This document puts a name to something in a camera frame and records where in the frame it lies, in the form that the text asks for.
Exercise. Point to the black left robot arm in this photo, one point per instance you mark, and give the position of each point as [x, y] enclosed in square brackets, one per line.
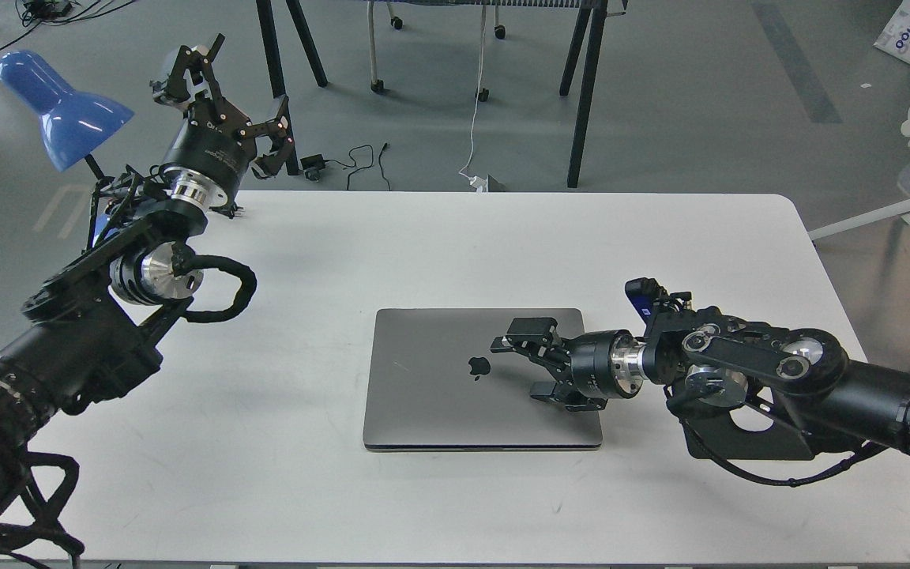
[96, 324]

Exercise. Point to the black mouse pad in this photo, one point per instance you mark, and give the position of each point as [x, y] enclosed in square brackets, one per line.
[721, 434]

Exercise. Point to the blue desk lamp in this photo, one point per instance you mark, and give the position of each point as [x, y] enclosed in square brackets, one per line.
[72, 123]

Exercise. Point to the white computer mouse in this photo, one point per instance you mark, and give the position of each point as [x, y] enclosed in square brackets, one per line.
[751, 420]

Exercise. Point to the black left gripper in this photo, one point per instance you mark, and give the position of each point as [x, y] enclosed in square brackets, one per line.
[207, 143]

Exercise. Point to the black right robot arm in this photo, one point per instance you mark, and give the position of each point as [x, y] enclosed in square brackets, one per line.
[741, 390]

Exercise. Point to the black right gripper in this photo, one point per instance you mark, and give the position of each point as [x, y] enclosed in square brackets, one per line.
[596, 366]

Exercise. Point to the grey laptop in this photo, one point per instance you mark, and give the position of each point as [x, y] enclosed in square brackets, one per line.
[435, 385]

